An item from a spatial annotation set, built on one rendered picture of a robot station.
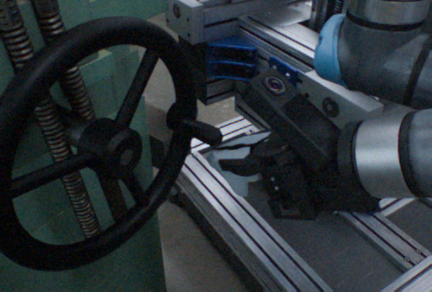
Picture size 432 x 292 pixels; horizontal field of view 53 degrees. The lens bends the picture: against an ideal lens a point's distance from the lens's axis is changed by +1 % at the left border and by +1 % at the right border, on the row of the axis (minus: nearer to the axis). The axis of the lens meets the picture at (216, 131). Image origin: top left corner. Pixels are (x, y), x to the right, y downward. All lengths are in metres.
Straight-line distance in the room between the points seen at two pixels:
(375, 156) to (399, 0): 0.14
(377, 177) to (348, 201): 0.07
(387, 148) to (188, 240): 1.11
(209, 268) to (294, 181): 0.95
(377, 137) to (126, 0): 0.44
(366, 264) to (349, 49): 0.79
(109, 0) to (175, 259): 0.92
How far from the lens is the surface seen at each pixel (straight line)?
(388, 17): 0.44
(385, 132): 0.39
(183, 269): 1.37
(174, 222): 1.49
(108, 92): 0.71
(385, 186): 0.39
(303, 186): 0.44
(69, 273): 0.84
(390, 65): 0.45
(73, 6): 0.51
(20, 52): 0.47
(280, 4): 1.13
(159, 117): 0.87
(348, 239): 1.22
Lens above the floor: 1.10
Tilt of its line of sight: 36 degrees down
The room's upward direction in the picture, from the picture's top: straight up
